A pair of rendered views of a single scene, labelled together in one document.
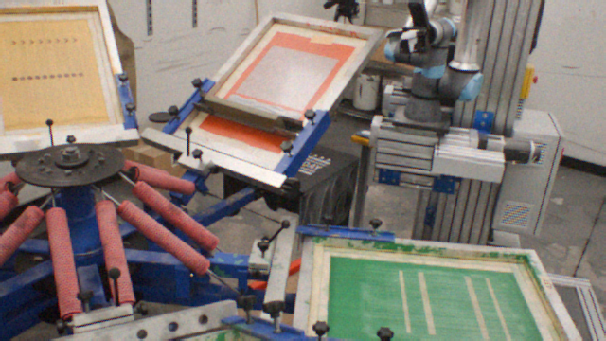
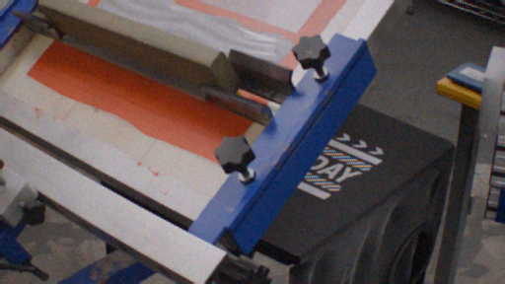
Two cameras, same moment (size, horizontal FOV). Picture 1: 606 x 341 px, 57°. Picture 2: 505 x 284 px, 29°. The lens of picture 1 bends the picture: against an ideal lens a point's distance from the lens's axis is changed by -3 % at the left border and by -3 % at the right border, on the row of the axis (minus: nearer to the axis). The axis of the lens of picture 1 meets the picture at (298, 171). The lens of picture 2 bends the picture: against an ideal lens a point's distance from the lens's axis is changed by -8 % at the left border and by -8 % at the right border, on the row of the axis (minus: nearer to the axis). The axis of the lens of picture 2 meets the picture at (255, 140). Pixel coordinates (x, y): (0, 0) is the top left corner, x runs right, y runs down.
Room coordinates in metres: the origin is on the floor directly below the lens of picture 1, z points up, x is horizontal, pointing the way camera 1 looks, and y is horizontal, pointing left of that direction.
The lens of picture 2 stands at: (0.77, -0.08, 1.82)
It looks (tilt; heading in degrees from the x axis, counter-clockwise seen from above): 28 degrees down; 6
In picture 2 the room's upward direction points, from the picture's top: 2 degrees clockwise
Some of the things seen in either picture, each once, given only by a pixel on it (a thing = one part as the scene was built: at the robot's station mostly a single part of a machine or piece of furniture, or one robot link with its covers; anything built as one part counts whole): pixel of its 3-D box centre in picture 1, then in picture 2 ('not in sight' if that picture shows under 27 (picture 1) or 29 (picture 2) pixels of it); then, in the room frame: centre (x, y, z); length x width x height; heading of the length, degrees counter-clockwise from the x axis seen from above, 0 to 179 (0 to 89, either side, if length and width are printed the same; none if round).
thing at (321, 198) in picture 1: (322, 204); (356, 268); (2.25, -0.12, 0.79); 0.46 x 0.09 x 0.33; 147
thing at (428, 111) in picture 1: (423, 104); not in sight; (2.18, -0.48, 1.31); 0.15 x 0.15 x 0.10
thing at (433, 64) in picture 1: (430, 59); not in sight; (1.90, -0.42, 1.55); 0.11 x 0.08 x 0.11; 53
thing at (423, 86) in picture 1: (430, 76); not in sight; (2.17, -0.49, 1.42); 0.13 x 0.12 x 0.14; 53
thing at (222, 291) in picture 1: (283, 302); not in sight; (1.39, 0.02, 0.90); 1.24 x 0.06 x 0.06; 87
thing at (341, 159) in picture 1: (292, 160); (281, 151); (2.36, 0.03, 0.95); 0.48 x 0.44 x 0.01; 147
